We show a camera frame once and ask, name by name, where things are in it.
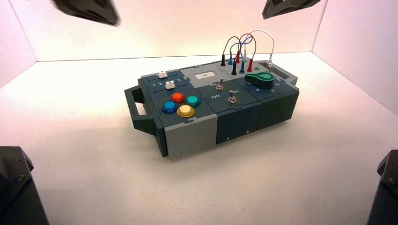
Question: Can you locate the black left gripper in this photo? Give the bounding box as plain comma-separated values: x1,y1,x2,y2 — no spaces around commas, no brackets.
52,0,121,26

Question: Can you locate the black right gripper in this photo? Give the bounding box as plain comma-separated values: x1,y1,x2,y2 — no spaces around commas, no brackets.
262,0,321,20

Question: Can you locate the red round push button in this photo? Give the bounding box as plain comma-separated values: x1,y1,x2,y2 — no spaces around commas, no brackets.
169,92,186,105

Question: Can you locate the blue round push button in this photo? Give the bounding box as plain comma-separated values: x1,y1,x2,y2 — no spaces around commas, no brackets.
161,101,178,114

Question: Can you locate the green round push button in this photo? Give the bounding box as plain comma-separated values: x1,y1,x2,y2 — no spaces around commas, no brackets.
185,95,201,108

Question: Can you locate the yellow round push button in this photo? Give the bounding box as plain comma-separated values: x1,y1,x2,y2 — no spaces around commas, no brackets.
176,105,196,119

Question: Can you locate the green rotary dial knob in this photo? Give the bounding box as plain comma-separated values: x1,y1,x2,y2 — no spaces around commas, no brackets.
244,71,276,90

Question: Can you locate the dark teal grey task box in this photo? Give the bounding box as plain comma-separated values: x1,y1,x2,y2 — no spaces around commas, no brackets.
124,59,300,158

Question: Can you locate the white jumper cable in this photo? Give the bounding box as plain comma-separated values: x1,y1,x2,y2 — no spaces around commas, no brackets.
243,29,276,71

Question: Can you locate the red jumper cable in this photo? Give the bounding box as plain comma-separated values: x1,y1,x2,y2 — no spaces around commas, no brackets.
235,33,257,73

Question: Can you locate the blue jumper cable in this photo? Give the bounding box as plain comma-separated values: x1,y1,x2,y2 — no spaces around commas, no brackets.
227,35,253,75

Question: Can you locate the black jumper cable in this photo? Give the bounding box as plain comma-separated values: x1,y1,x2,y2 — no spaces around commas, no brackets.
220,36,242,76

